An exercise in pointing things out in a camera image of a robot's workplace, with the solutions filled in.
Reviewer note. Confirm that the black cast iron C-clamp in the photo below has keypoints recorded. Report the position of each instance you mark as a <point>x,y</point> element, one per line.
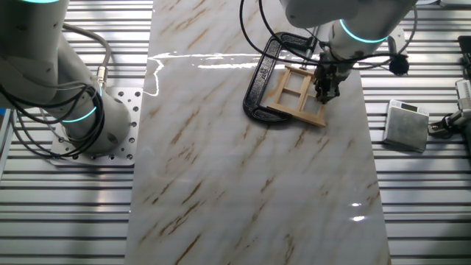
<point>263,79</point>

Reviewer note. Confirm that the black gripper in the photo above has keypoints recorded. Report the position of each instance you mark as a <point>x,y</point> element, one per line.
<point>327,77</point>

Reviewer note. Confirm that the black box device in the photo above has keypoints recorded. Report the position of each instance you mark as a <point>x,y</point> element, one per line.
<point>465,46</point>

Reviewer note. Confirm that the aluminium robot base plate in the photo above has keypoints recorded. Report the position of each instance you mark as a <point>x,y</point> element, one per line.
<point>132,110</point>

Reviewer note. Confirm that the white marble pattern board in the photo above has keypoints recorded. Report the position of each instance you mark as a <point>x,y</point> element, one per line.
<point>221,165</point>

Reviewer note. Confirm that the silver digital kitchen scale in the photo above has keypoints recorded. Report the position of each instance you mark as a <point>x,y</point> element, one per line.
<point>404,129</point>

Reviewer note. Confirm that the wooden miniature window frame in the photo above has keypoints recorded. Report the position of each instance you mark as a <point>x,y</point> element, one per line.
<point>294,112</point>

